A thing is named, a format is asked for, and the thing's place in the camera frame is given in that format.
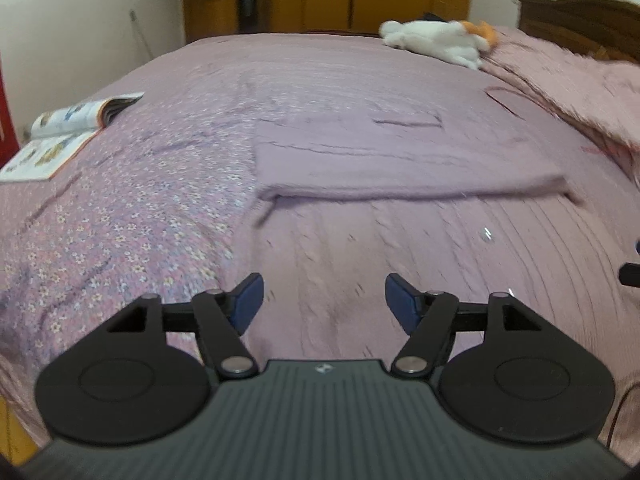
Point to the purple knit sweater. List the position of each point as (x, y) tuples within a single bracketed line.
[(400, 170)]

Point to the pink quilt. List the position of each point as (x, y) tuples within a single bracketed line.
[(570, 80)]

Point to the white and orange plush toy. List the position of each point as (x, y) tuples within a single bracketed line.
[(440, 40)]

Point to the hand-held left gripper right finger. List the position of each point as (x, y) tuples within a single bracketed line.
[(402, 305)]

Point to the red panel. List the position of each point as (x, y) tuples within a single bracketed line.
[(5, 115)]

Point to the dark wooden headboard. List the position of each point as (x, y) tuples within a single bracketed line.
[(575, 20)]

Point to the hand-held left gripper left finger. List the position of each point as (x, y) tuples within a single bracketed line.
[(248, 305)]

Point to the purple floral bedspread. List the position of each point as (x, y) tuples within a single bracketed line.
[(165, 185)]

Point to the open magazine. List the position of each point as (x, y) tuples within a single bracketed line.
[(60, 135)]

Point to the thin stick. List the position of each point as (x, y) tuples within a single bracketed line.
[(140, 32)]

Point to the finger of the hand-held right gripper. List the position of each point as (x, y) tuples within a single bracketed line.
[(631, 275)]

